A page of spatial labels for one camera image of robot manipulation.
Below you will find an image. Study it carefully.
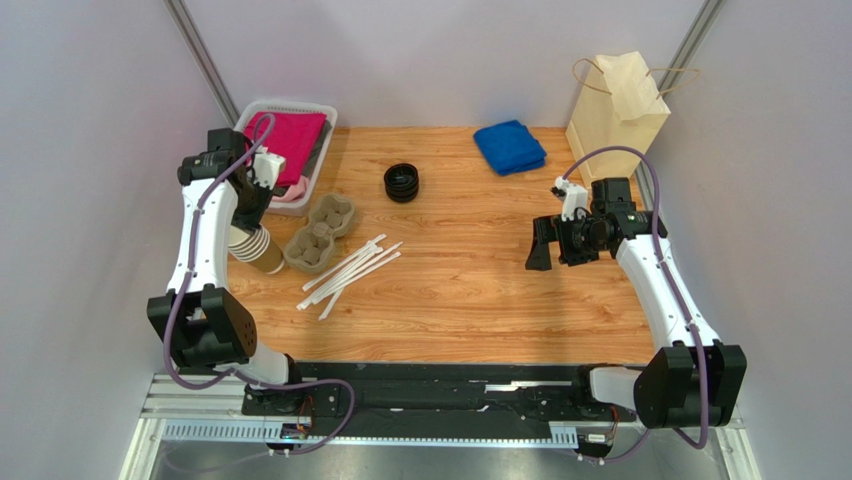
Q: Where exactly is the stack of black lids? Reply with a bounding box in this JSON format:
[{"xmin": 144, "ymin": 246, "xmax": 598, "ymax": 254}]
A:
[{"xmin": 383, "ymin": 163, "xmax": 419, "ymax": 203}]

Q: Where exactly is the purple cable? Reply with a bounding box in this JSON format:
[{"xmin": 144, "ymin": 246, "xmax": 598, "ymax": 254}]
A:
[
  {"xmin": 161, "ymin": 113, "xmax": 357, "ymax": 458},
  {"xmin": 563, "ymin": 146, "xmax": 711, "ymax": 465}
]

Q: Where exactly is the magenta folded cloth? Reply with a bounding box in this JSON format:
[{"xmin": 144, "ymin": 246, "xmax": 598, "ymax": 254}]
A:
[{"xmin": 263, "ymin": 112, "xmax": 327, "ymax": 186}]

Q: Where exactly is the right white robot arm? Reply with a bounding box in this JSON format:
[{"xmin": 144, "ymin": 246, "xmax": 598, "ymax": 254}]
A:
[{"xmin": 525, "ymin": 177, "xmax": 747, "ymax": 429}]

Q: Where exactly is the cardboard cup carrier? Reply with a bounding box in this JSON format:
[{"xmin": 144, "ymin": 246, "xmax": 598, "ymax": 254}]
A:
[{"xmin": 282, "ymin": 193, "xmax": 356, "ymax": 274}]

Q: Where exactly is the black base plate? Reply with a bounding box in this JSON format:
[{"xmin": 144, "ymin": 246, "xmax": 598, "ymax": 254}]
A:
[{"xmin": 241, "ymin": 361, "xmax": 636, "ymax": 441}]

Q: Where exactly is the beige paper bag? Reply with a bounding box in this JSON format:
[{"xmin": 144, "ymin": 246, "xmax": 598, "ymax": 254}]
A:
[{"xmin": 565, "ymin": 51, "xmax": 679, "ymax": 160}]

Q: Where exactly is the white wrapped straw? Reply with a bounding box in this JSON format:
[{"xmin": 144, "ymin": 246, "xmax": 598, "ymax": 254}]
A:
[
  {"xmin": 296, "ymin": 235, "xmax": 403, "ymax": 311},
  {"xmin": 311, "ymin": 251, "xmax": 401, "ymax": 304},
  {"xmin": 302, "ymin": 233, "xmax": 387, "ymax": 292},
  {"xmin": 310, "ymin": 245, "xmax": 384, "ymax": 292},
  {"xmin": 318, "ymin": 289, "xmax": 342, "ymax": 321}
]

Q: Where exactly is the aluminium frame rail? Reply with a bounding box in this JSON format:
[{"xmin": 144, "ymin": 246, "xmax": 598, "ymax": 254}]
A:
[{"xmin": 121, "ymin": 375, "xmax": 761, "ymax": 479}]

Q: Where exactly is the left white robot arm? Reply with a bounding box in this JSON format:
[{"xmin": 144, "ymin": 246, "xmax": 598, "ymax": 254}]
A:
[{"xmin": 146, "ymin": 114, "xmax": 295, "ymax": 390}]

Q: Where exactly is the stack of paper cups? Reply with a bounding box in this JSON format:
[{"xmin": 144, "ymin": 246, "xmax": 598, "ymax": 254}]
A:
[{"xmin": 228, "ymin": 225, "xmax": 286, "ymax": 275}]

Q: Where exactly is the blue folded cloth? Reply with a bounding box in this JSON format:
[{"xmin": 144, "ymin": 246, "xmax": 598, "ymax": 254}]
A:
[{"xmin": 473, "ymin": 120, "xmax": 547, "ymax": 176}]

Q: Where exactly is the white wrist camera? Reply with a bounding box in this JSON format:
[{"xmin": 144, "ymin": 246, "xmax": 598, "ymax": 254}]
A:
[
  {"xmin": 551, "ymin": 176, "xmax": 588, "ymax": 222},
  {"xmin": 251, "ymin": 146, "xmax": 286, "ymax": 190}
]

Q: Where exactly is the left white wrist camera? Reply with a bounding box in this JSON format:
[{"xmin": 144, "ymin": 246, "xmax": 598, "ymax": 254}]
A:
[{"xmin": 251, "ymin": 146, "xmax": 286, "ymax": 190}]

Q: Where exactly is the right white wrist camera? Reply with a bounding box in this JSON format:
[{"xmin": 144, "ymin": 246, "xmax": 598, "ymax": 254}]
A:
[{"xmin": 551, "ymin": 176, "xmax": 588, "ymax": 222}]

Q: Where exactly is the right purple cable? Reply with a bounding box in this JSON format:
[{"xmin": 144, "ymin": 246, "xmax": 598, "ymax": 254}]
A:
[{"xmin": 563, "ymin": 146, "xmax": 711, "ymax": 465}]

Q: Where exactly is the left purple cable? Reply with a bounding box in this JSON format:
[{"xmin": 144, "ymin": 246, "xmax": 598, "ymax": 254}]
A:
[{"xmin": 161, "ymin": 113, "xmax": 357, "ymax": 458}]

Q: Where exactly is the white plastic basket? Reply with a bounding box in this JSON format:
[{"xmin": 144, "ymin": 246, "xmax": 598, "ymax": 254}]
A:
[{"xmin": 234, "ymin": 99, "xmax": 338, "ymax": 216}]

